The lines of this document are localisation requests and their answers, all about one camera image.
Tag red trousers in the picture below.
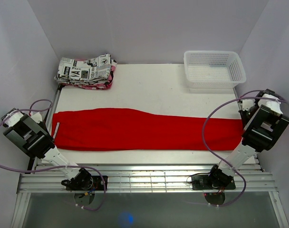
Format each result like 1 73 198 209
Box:
52 108 243 152

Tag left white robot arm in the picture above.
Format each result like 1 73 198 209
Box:
1 108 94 190

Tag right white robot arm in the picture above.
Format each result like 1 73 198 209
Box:
207 89 289 189

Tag newspaper print folded trousers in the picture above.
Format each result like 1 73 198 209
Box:
54 53 113 86

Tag white plastic basket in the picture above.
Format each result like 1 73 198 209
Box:
183 50 246 89

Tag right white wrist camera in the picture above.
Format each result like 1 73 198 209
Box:
238 99 254 111

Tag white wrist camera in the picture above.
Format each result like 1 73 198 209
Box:
31 112 43 123
238 99 254 111

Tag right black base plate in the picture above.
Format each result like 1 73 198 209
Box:
191 173 236 190

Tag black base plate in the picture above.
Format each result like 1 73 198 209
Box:
61 175 108 191
191 173 236 190

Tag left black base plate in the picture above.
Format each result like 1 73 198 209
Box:
61 175 108 191

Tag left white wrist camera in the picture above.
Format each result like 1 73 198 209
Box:
31 112 43 123

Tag aluminium frame rail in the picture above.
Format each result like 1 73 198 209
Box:
17 87 278 194

